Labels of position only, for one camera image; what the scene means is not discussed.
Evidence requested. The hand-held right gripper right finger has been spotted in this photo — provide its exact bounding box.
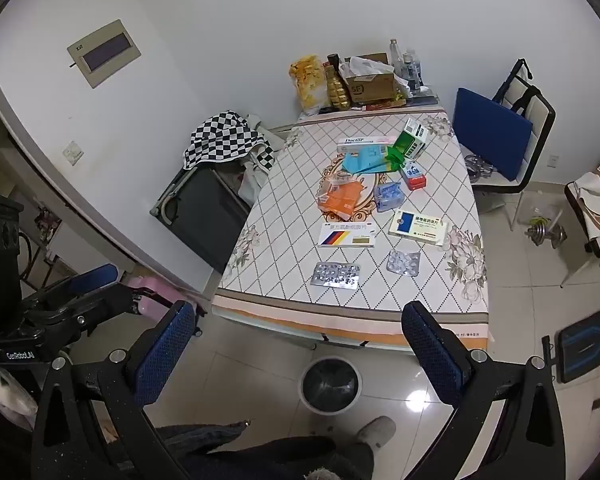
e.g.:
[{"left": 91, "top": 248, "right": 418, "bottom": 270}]
[{"left": 401, "top": 301, "right": 576, "bottom": 480}]

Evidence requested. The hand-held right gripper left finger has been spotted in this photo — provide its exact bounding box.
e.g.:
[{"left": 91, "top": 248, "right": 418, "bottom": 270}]
[{"left": 30, "top": 300, "right": 196, "bottom": 480}]

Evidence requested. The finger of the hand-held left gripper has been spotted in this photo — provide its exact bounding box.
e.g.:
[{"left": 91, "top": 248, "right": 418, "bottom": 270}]
[
  {"left": 40, "top": 284, "right": 137, "bottom": 343},
  {"left": 26, "top": 263, "right": 120, "bottom": 313}
]

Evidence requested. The round grey trash bin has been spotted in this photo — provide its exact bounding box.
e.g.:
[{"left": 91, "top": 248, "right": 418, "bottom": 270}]
[{"left": 299, "top": 357, "right": 363, "bottom": 415}]

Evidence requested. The blue plastic wrapper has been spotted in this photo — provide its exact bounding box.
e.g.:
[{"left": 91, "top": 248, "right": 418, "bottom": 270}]
[{"left": 373, "top": 181, "right": 405, "bottom": 212}]

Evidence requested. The orange packet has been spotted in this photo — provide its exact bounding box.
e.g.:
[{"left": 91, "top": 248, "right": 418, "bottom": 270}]
[{"left": 325, "top": 181, "right": 366, "bottom": 221}]

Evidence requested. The clear plastic wrapper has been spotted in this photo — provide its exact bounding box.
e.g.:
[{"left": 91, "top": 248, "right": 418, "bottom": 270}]
[{"left": 316, "top": 172, "right": 355, "bottom": 210}]

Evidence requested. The green medicine box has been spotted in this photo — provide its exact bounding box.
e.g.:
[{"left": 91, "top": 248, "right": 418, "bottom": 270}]
[{"left": 390, "top": 117, "right": 429, "bottom": 161}]

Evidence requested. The pink case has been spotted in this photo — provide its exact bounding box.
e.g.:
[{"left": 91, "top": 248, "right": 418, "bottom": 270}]
[{"left": 122, "top": 275, "right": 199, "bottom": 325}]

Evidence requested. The grey slipper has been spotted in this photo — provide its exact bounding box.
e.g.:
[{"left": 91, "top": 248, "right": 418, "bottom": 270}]
[{"left": 355, "top": 416, "right": 397, "bottom": 453}]

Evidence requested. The small silver blister pack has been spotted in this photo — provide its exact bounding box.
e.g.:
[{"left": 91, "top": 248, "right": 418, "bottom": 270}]
[{"left": 386, "top": 250, "right": 422, "bottom": 278}]

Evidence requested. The white crumpled bag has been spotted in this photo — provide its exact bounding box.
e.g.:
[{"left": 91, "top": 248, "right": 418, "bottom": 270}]
[{"left": 0, "top": 367, "right": 38, "bottom": 432}]

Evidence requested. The large silver blister pack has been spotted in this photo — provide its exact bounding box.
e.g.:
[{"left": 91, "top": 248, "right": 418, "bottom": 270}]
[{"left": 311, "top": 261, "right": 363, "bottom": 291}]

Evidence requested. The white box with blue label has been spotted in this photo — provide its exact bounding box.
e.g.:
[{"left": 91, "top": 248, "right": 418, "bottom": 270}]
[{"left": 387, "top": 209, "right": 451, "bottom": 247}]

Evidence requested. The white box with striped label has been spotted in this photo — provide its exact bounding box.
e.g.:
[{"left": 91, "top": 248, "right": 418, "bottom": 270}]
[{"left": 318, "top": 221, "right": 378, "bottom": 249}]

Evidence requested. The person's dark trouser leg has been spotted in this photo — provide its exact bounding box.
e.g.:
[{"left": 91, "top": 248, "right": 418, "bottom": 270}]
[{"left": 155, "top": 422, "right": 376, "bottom": 480}]

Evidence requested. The black and blue floor mat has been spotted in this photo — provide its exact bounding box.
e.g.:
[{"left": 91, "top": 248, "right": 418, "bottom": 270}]
[{"left": 555, "top": 310, "right": 600, "bottom": 384}]

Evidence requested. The metal dumbbell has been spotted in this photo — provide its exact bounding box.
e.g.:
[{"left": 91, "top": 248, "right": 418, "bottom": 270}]
[{"left": 526, "top": 217, "right": 568, "bottom": 249}]

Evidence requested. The patterned floral tablecloth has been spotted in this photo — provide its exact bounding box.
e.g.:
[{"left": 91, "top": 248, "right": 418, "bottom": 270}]
[{"left": 211, "top": 109, "right": 491, "bottom": 352}]

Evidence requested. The small red and white box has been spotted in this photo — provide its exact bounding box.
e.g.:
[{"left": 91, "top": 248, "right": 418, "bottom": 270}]
[{"left": 399, "top": 160, "right": 427, "bottom": 191}]

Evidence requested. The black and white checkered cloth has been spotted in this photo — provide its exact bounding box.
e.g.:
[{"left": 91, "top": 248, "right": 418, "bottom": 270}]
[{"left": 182, "top": 109, "right": 276, "bottom": 172}]

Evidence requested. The white cloth bag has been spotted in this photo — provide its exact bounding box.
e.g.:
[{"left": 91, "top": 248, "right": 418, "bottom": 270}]
[{"left": 237, "top": 112, "right": 283, "bottom": 206}]

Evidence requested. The blue and green plastic bag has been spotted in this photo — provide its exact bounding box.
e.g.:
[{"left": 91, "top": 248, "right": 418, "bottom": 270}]
[{"left": 341, "top": 144, "right": 406, "bottom": 177}]

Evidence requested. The chair with beige cloth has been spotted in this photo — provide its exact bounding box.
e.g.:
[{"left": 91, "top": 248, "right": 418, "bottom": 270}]
[{"left": 564, "top": 147, "right": 600, "bottom": 259}]

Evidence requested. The white and pink toothpaste box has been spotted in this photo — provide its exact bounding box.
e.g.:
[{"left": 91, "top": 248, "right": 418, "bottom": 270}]
[{"left": 337, "top": 134, "right": 396, "bottom": 152}]

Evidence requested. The blue cushion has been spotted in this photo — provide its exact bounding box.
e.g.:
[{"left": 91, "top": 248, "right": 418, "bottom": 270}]
[{"left": 452, "top": 87, "right": 533, "bottom": 182}]

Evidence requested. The brown cardboard box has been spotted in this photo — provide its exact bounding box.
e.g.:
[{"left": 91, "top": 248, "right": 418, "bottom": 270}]
[{"left": 344, "top": 53, "right": 397, "bottom": 106}]

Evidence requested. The golden bottle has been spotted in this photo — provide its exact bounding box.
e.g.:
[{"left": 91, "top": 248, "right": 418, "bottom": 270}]
[{"left": 325, "top": 62, "right": 353, "bottom": 110}]

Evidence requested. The plastic water bottle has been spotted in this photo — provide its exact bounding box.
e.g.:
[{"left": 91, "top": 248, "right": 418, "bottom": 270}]
[{"left": 402, "top": 50, "right": 424, "bottom": 93}]

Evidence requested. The yellow snack bag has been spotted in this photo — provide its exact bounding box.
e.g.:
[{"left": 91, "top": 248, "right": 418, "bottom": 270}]
[{"left": 289, "top": 55, "right": 331, "bottom": 113}]

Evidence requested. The white plastic bag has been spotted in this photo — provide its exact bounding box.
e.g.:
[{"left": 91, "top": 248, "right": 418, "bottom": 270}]
[{"left": 339, "top": 56, "right": 395, "bottom": 81}]

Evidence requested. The clear glass bottle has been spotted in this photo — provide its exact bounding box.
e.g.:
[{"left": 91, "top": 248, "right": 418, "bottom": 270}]
[{"left": 389, "top": 39, "right": 405, "bottom": 77}]

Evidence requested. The grey cable coil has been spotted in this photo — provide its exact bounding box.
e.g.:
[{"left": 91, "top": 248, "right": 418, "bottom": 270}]
[{"left": 464, "top": 155, "right": 496, "bottom": 179}]

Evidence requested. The beige wall panel box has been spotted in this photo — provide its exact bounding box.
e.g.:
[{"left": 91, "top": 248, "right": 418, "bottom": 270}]
[{"left": 67, "top": 20, "right": 143, "bottom": 89}]

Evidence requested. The white chair with black frame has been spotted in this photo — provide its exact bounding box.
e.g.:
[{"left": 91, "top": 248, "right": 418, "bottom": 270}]
[{"left": 472, "top": 59, "right": 556, "bottom": 231}]

